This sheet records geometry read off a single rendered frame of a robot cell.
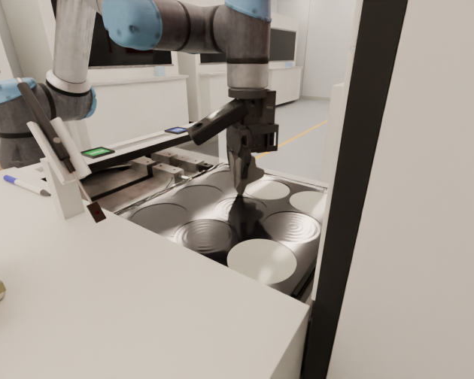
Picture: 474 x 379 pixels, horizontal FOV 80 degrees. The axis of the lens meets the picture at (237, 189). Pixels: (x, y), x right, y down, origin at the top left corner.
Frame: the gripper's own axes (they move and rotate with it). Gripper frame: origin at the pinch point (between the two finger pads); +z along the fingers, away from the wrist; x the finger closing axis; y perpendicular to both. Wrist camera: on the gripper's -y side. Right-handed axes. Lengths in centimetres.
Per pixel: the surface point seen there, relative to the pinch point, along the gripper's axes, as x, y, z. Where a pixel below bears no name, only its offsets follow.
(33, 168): 15.9, -38.1, -4.8
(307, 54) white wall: 676, 499, -27
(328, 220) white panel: -35.9, -7.9, -14.6
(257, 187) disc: 1.4, 5.6, 1.2
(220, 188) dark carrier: 4.4, -2.2, 1.2
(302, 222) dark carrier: -14.7, 6.3, 1.3
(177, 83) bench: 389, 72, 12
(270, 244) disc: -18.2, -2.0, 1.3
